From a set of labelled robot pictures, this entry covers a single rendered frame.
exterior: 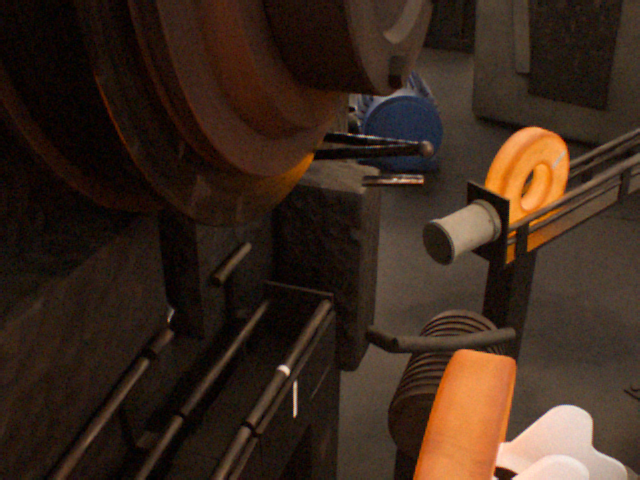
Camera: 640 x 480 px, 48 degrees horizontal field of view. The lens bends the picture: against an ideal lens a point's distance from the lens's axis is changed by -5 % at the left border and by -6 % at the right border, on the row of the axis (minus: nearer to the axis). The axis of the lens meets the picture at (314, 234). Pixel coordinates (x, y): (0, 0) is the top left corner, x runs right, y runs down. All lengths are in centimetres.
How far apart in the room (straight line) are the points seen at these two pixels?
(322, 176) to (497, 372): 48
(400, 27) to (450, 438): 29
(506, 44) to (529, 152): 232
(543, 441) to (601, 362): 157
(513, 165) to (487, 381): 66
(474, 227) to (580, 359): 103
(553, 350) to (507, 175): 103
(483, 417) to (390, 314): 168
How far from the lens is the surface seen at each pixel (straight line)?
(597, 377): 191
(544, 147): 105
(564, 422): 39
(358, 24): 40
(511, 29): 330
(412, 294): 211
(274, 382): 65
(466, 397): 35
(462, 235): 96
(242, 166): 45
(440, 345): 94
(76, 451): 55
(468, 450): 34
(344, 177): 81
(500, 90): 338
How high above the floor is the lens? 113
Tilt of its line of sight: 28 degrees down
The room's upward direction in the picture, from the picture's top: straight up
